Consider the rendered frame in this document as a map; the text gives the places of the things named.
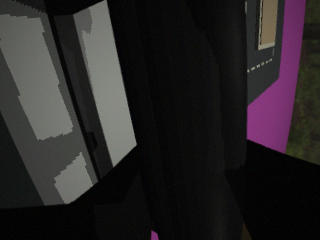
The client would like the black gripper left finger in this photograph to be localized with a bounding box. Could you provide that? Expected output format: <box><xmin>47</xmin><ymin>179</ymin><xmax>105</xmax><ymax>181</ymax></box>
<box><xmin>0</xmin><ymin>145</ymin><xmax>153</xmax><ymax>240</ymax></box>

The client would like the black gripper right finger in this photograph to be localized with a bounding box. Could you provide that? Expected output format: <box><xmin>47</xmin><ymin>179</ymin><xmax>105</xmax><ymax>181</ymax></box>
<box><xmin>243</xmin><ymin>139</ymin><xmax>320</xmax><ymax>240</ymax></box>

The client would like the beige square tile with dark centre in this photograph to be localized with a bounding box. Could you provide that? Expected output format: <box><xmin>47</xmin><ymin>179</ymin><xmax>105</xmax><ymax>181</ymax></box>
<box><xmin>255</xmin><ymin>0</ymin><xmax>278</xmax><ymax>50</ymax></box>

